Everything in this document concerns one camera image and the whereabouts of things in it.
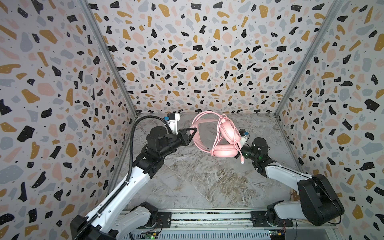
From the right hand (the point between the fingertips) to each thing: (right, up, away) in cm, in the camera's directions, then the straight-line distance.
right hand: (224, 141), depth 81 cm
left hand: (-14, +8, -17) cm, 23 cm away
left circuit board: (-36, -43, -11) cm, 57 cm away
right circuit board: (+24, -44, -9) cm, 51 cm away
